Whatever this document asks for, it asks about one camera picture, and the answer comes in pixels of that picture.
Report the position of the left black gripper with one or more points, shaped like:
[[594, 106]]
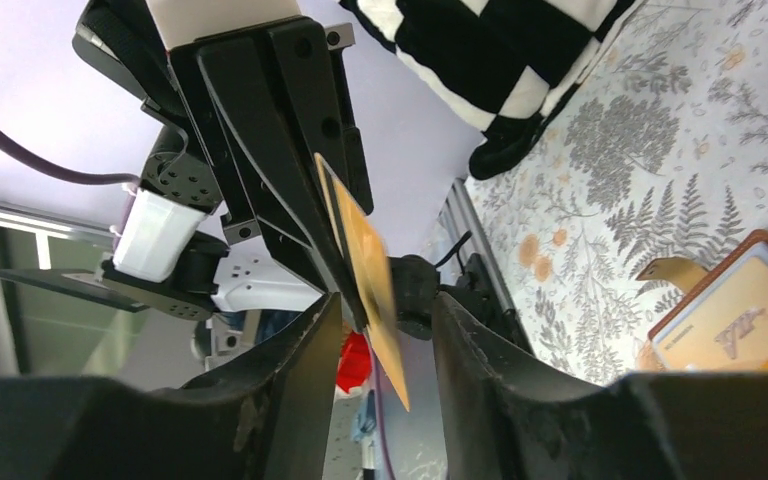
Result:
[[244, 107]]

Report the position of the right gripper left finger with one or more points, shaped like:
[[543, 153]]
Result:
[[263, 415]]

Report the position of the black white checkered pillow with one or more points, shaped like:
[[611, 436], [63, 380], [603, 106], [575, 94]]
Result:
[[505, 67]]

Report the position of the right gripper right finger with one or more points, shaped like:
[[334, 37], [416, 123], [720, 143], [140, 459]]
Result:
[[507, 415]]

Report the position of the aluminium frame rail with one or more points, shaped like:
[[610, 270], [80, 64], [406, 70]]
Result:
[[36, 221]]

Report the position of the brown leather card holder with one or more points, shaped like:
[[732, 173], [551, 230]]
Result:
[[691, 279]]

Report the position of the gold VIP card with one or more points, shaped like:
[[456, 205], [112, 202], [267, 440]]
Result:
[[363, 249], [723, 328]]

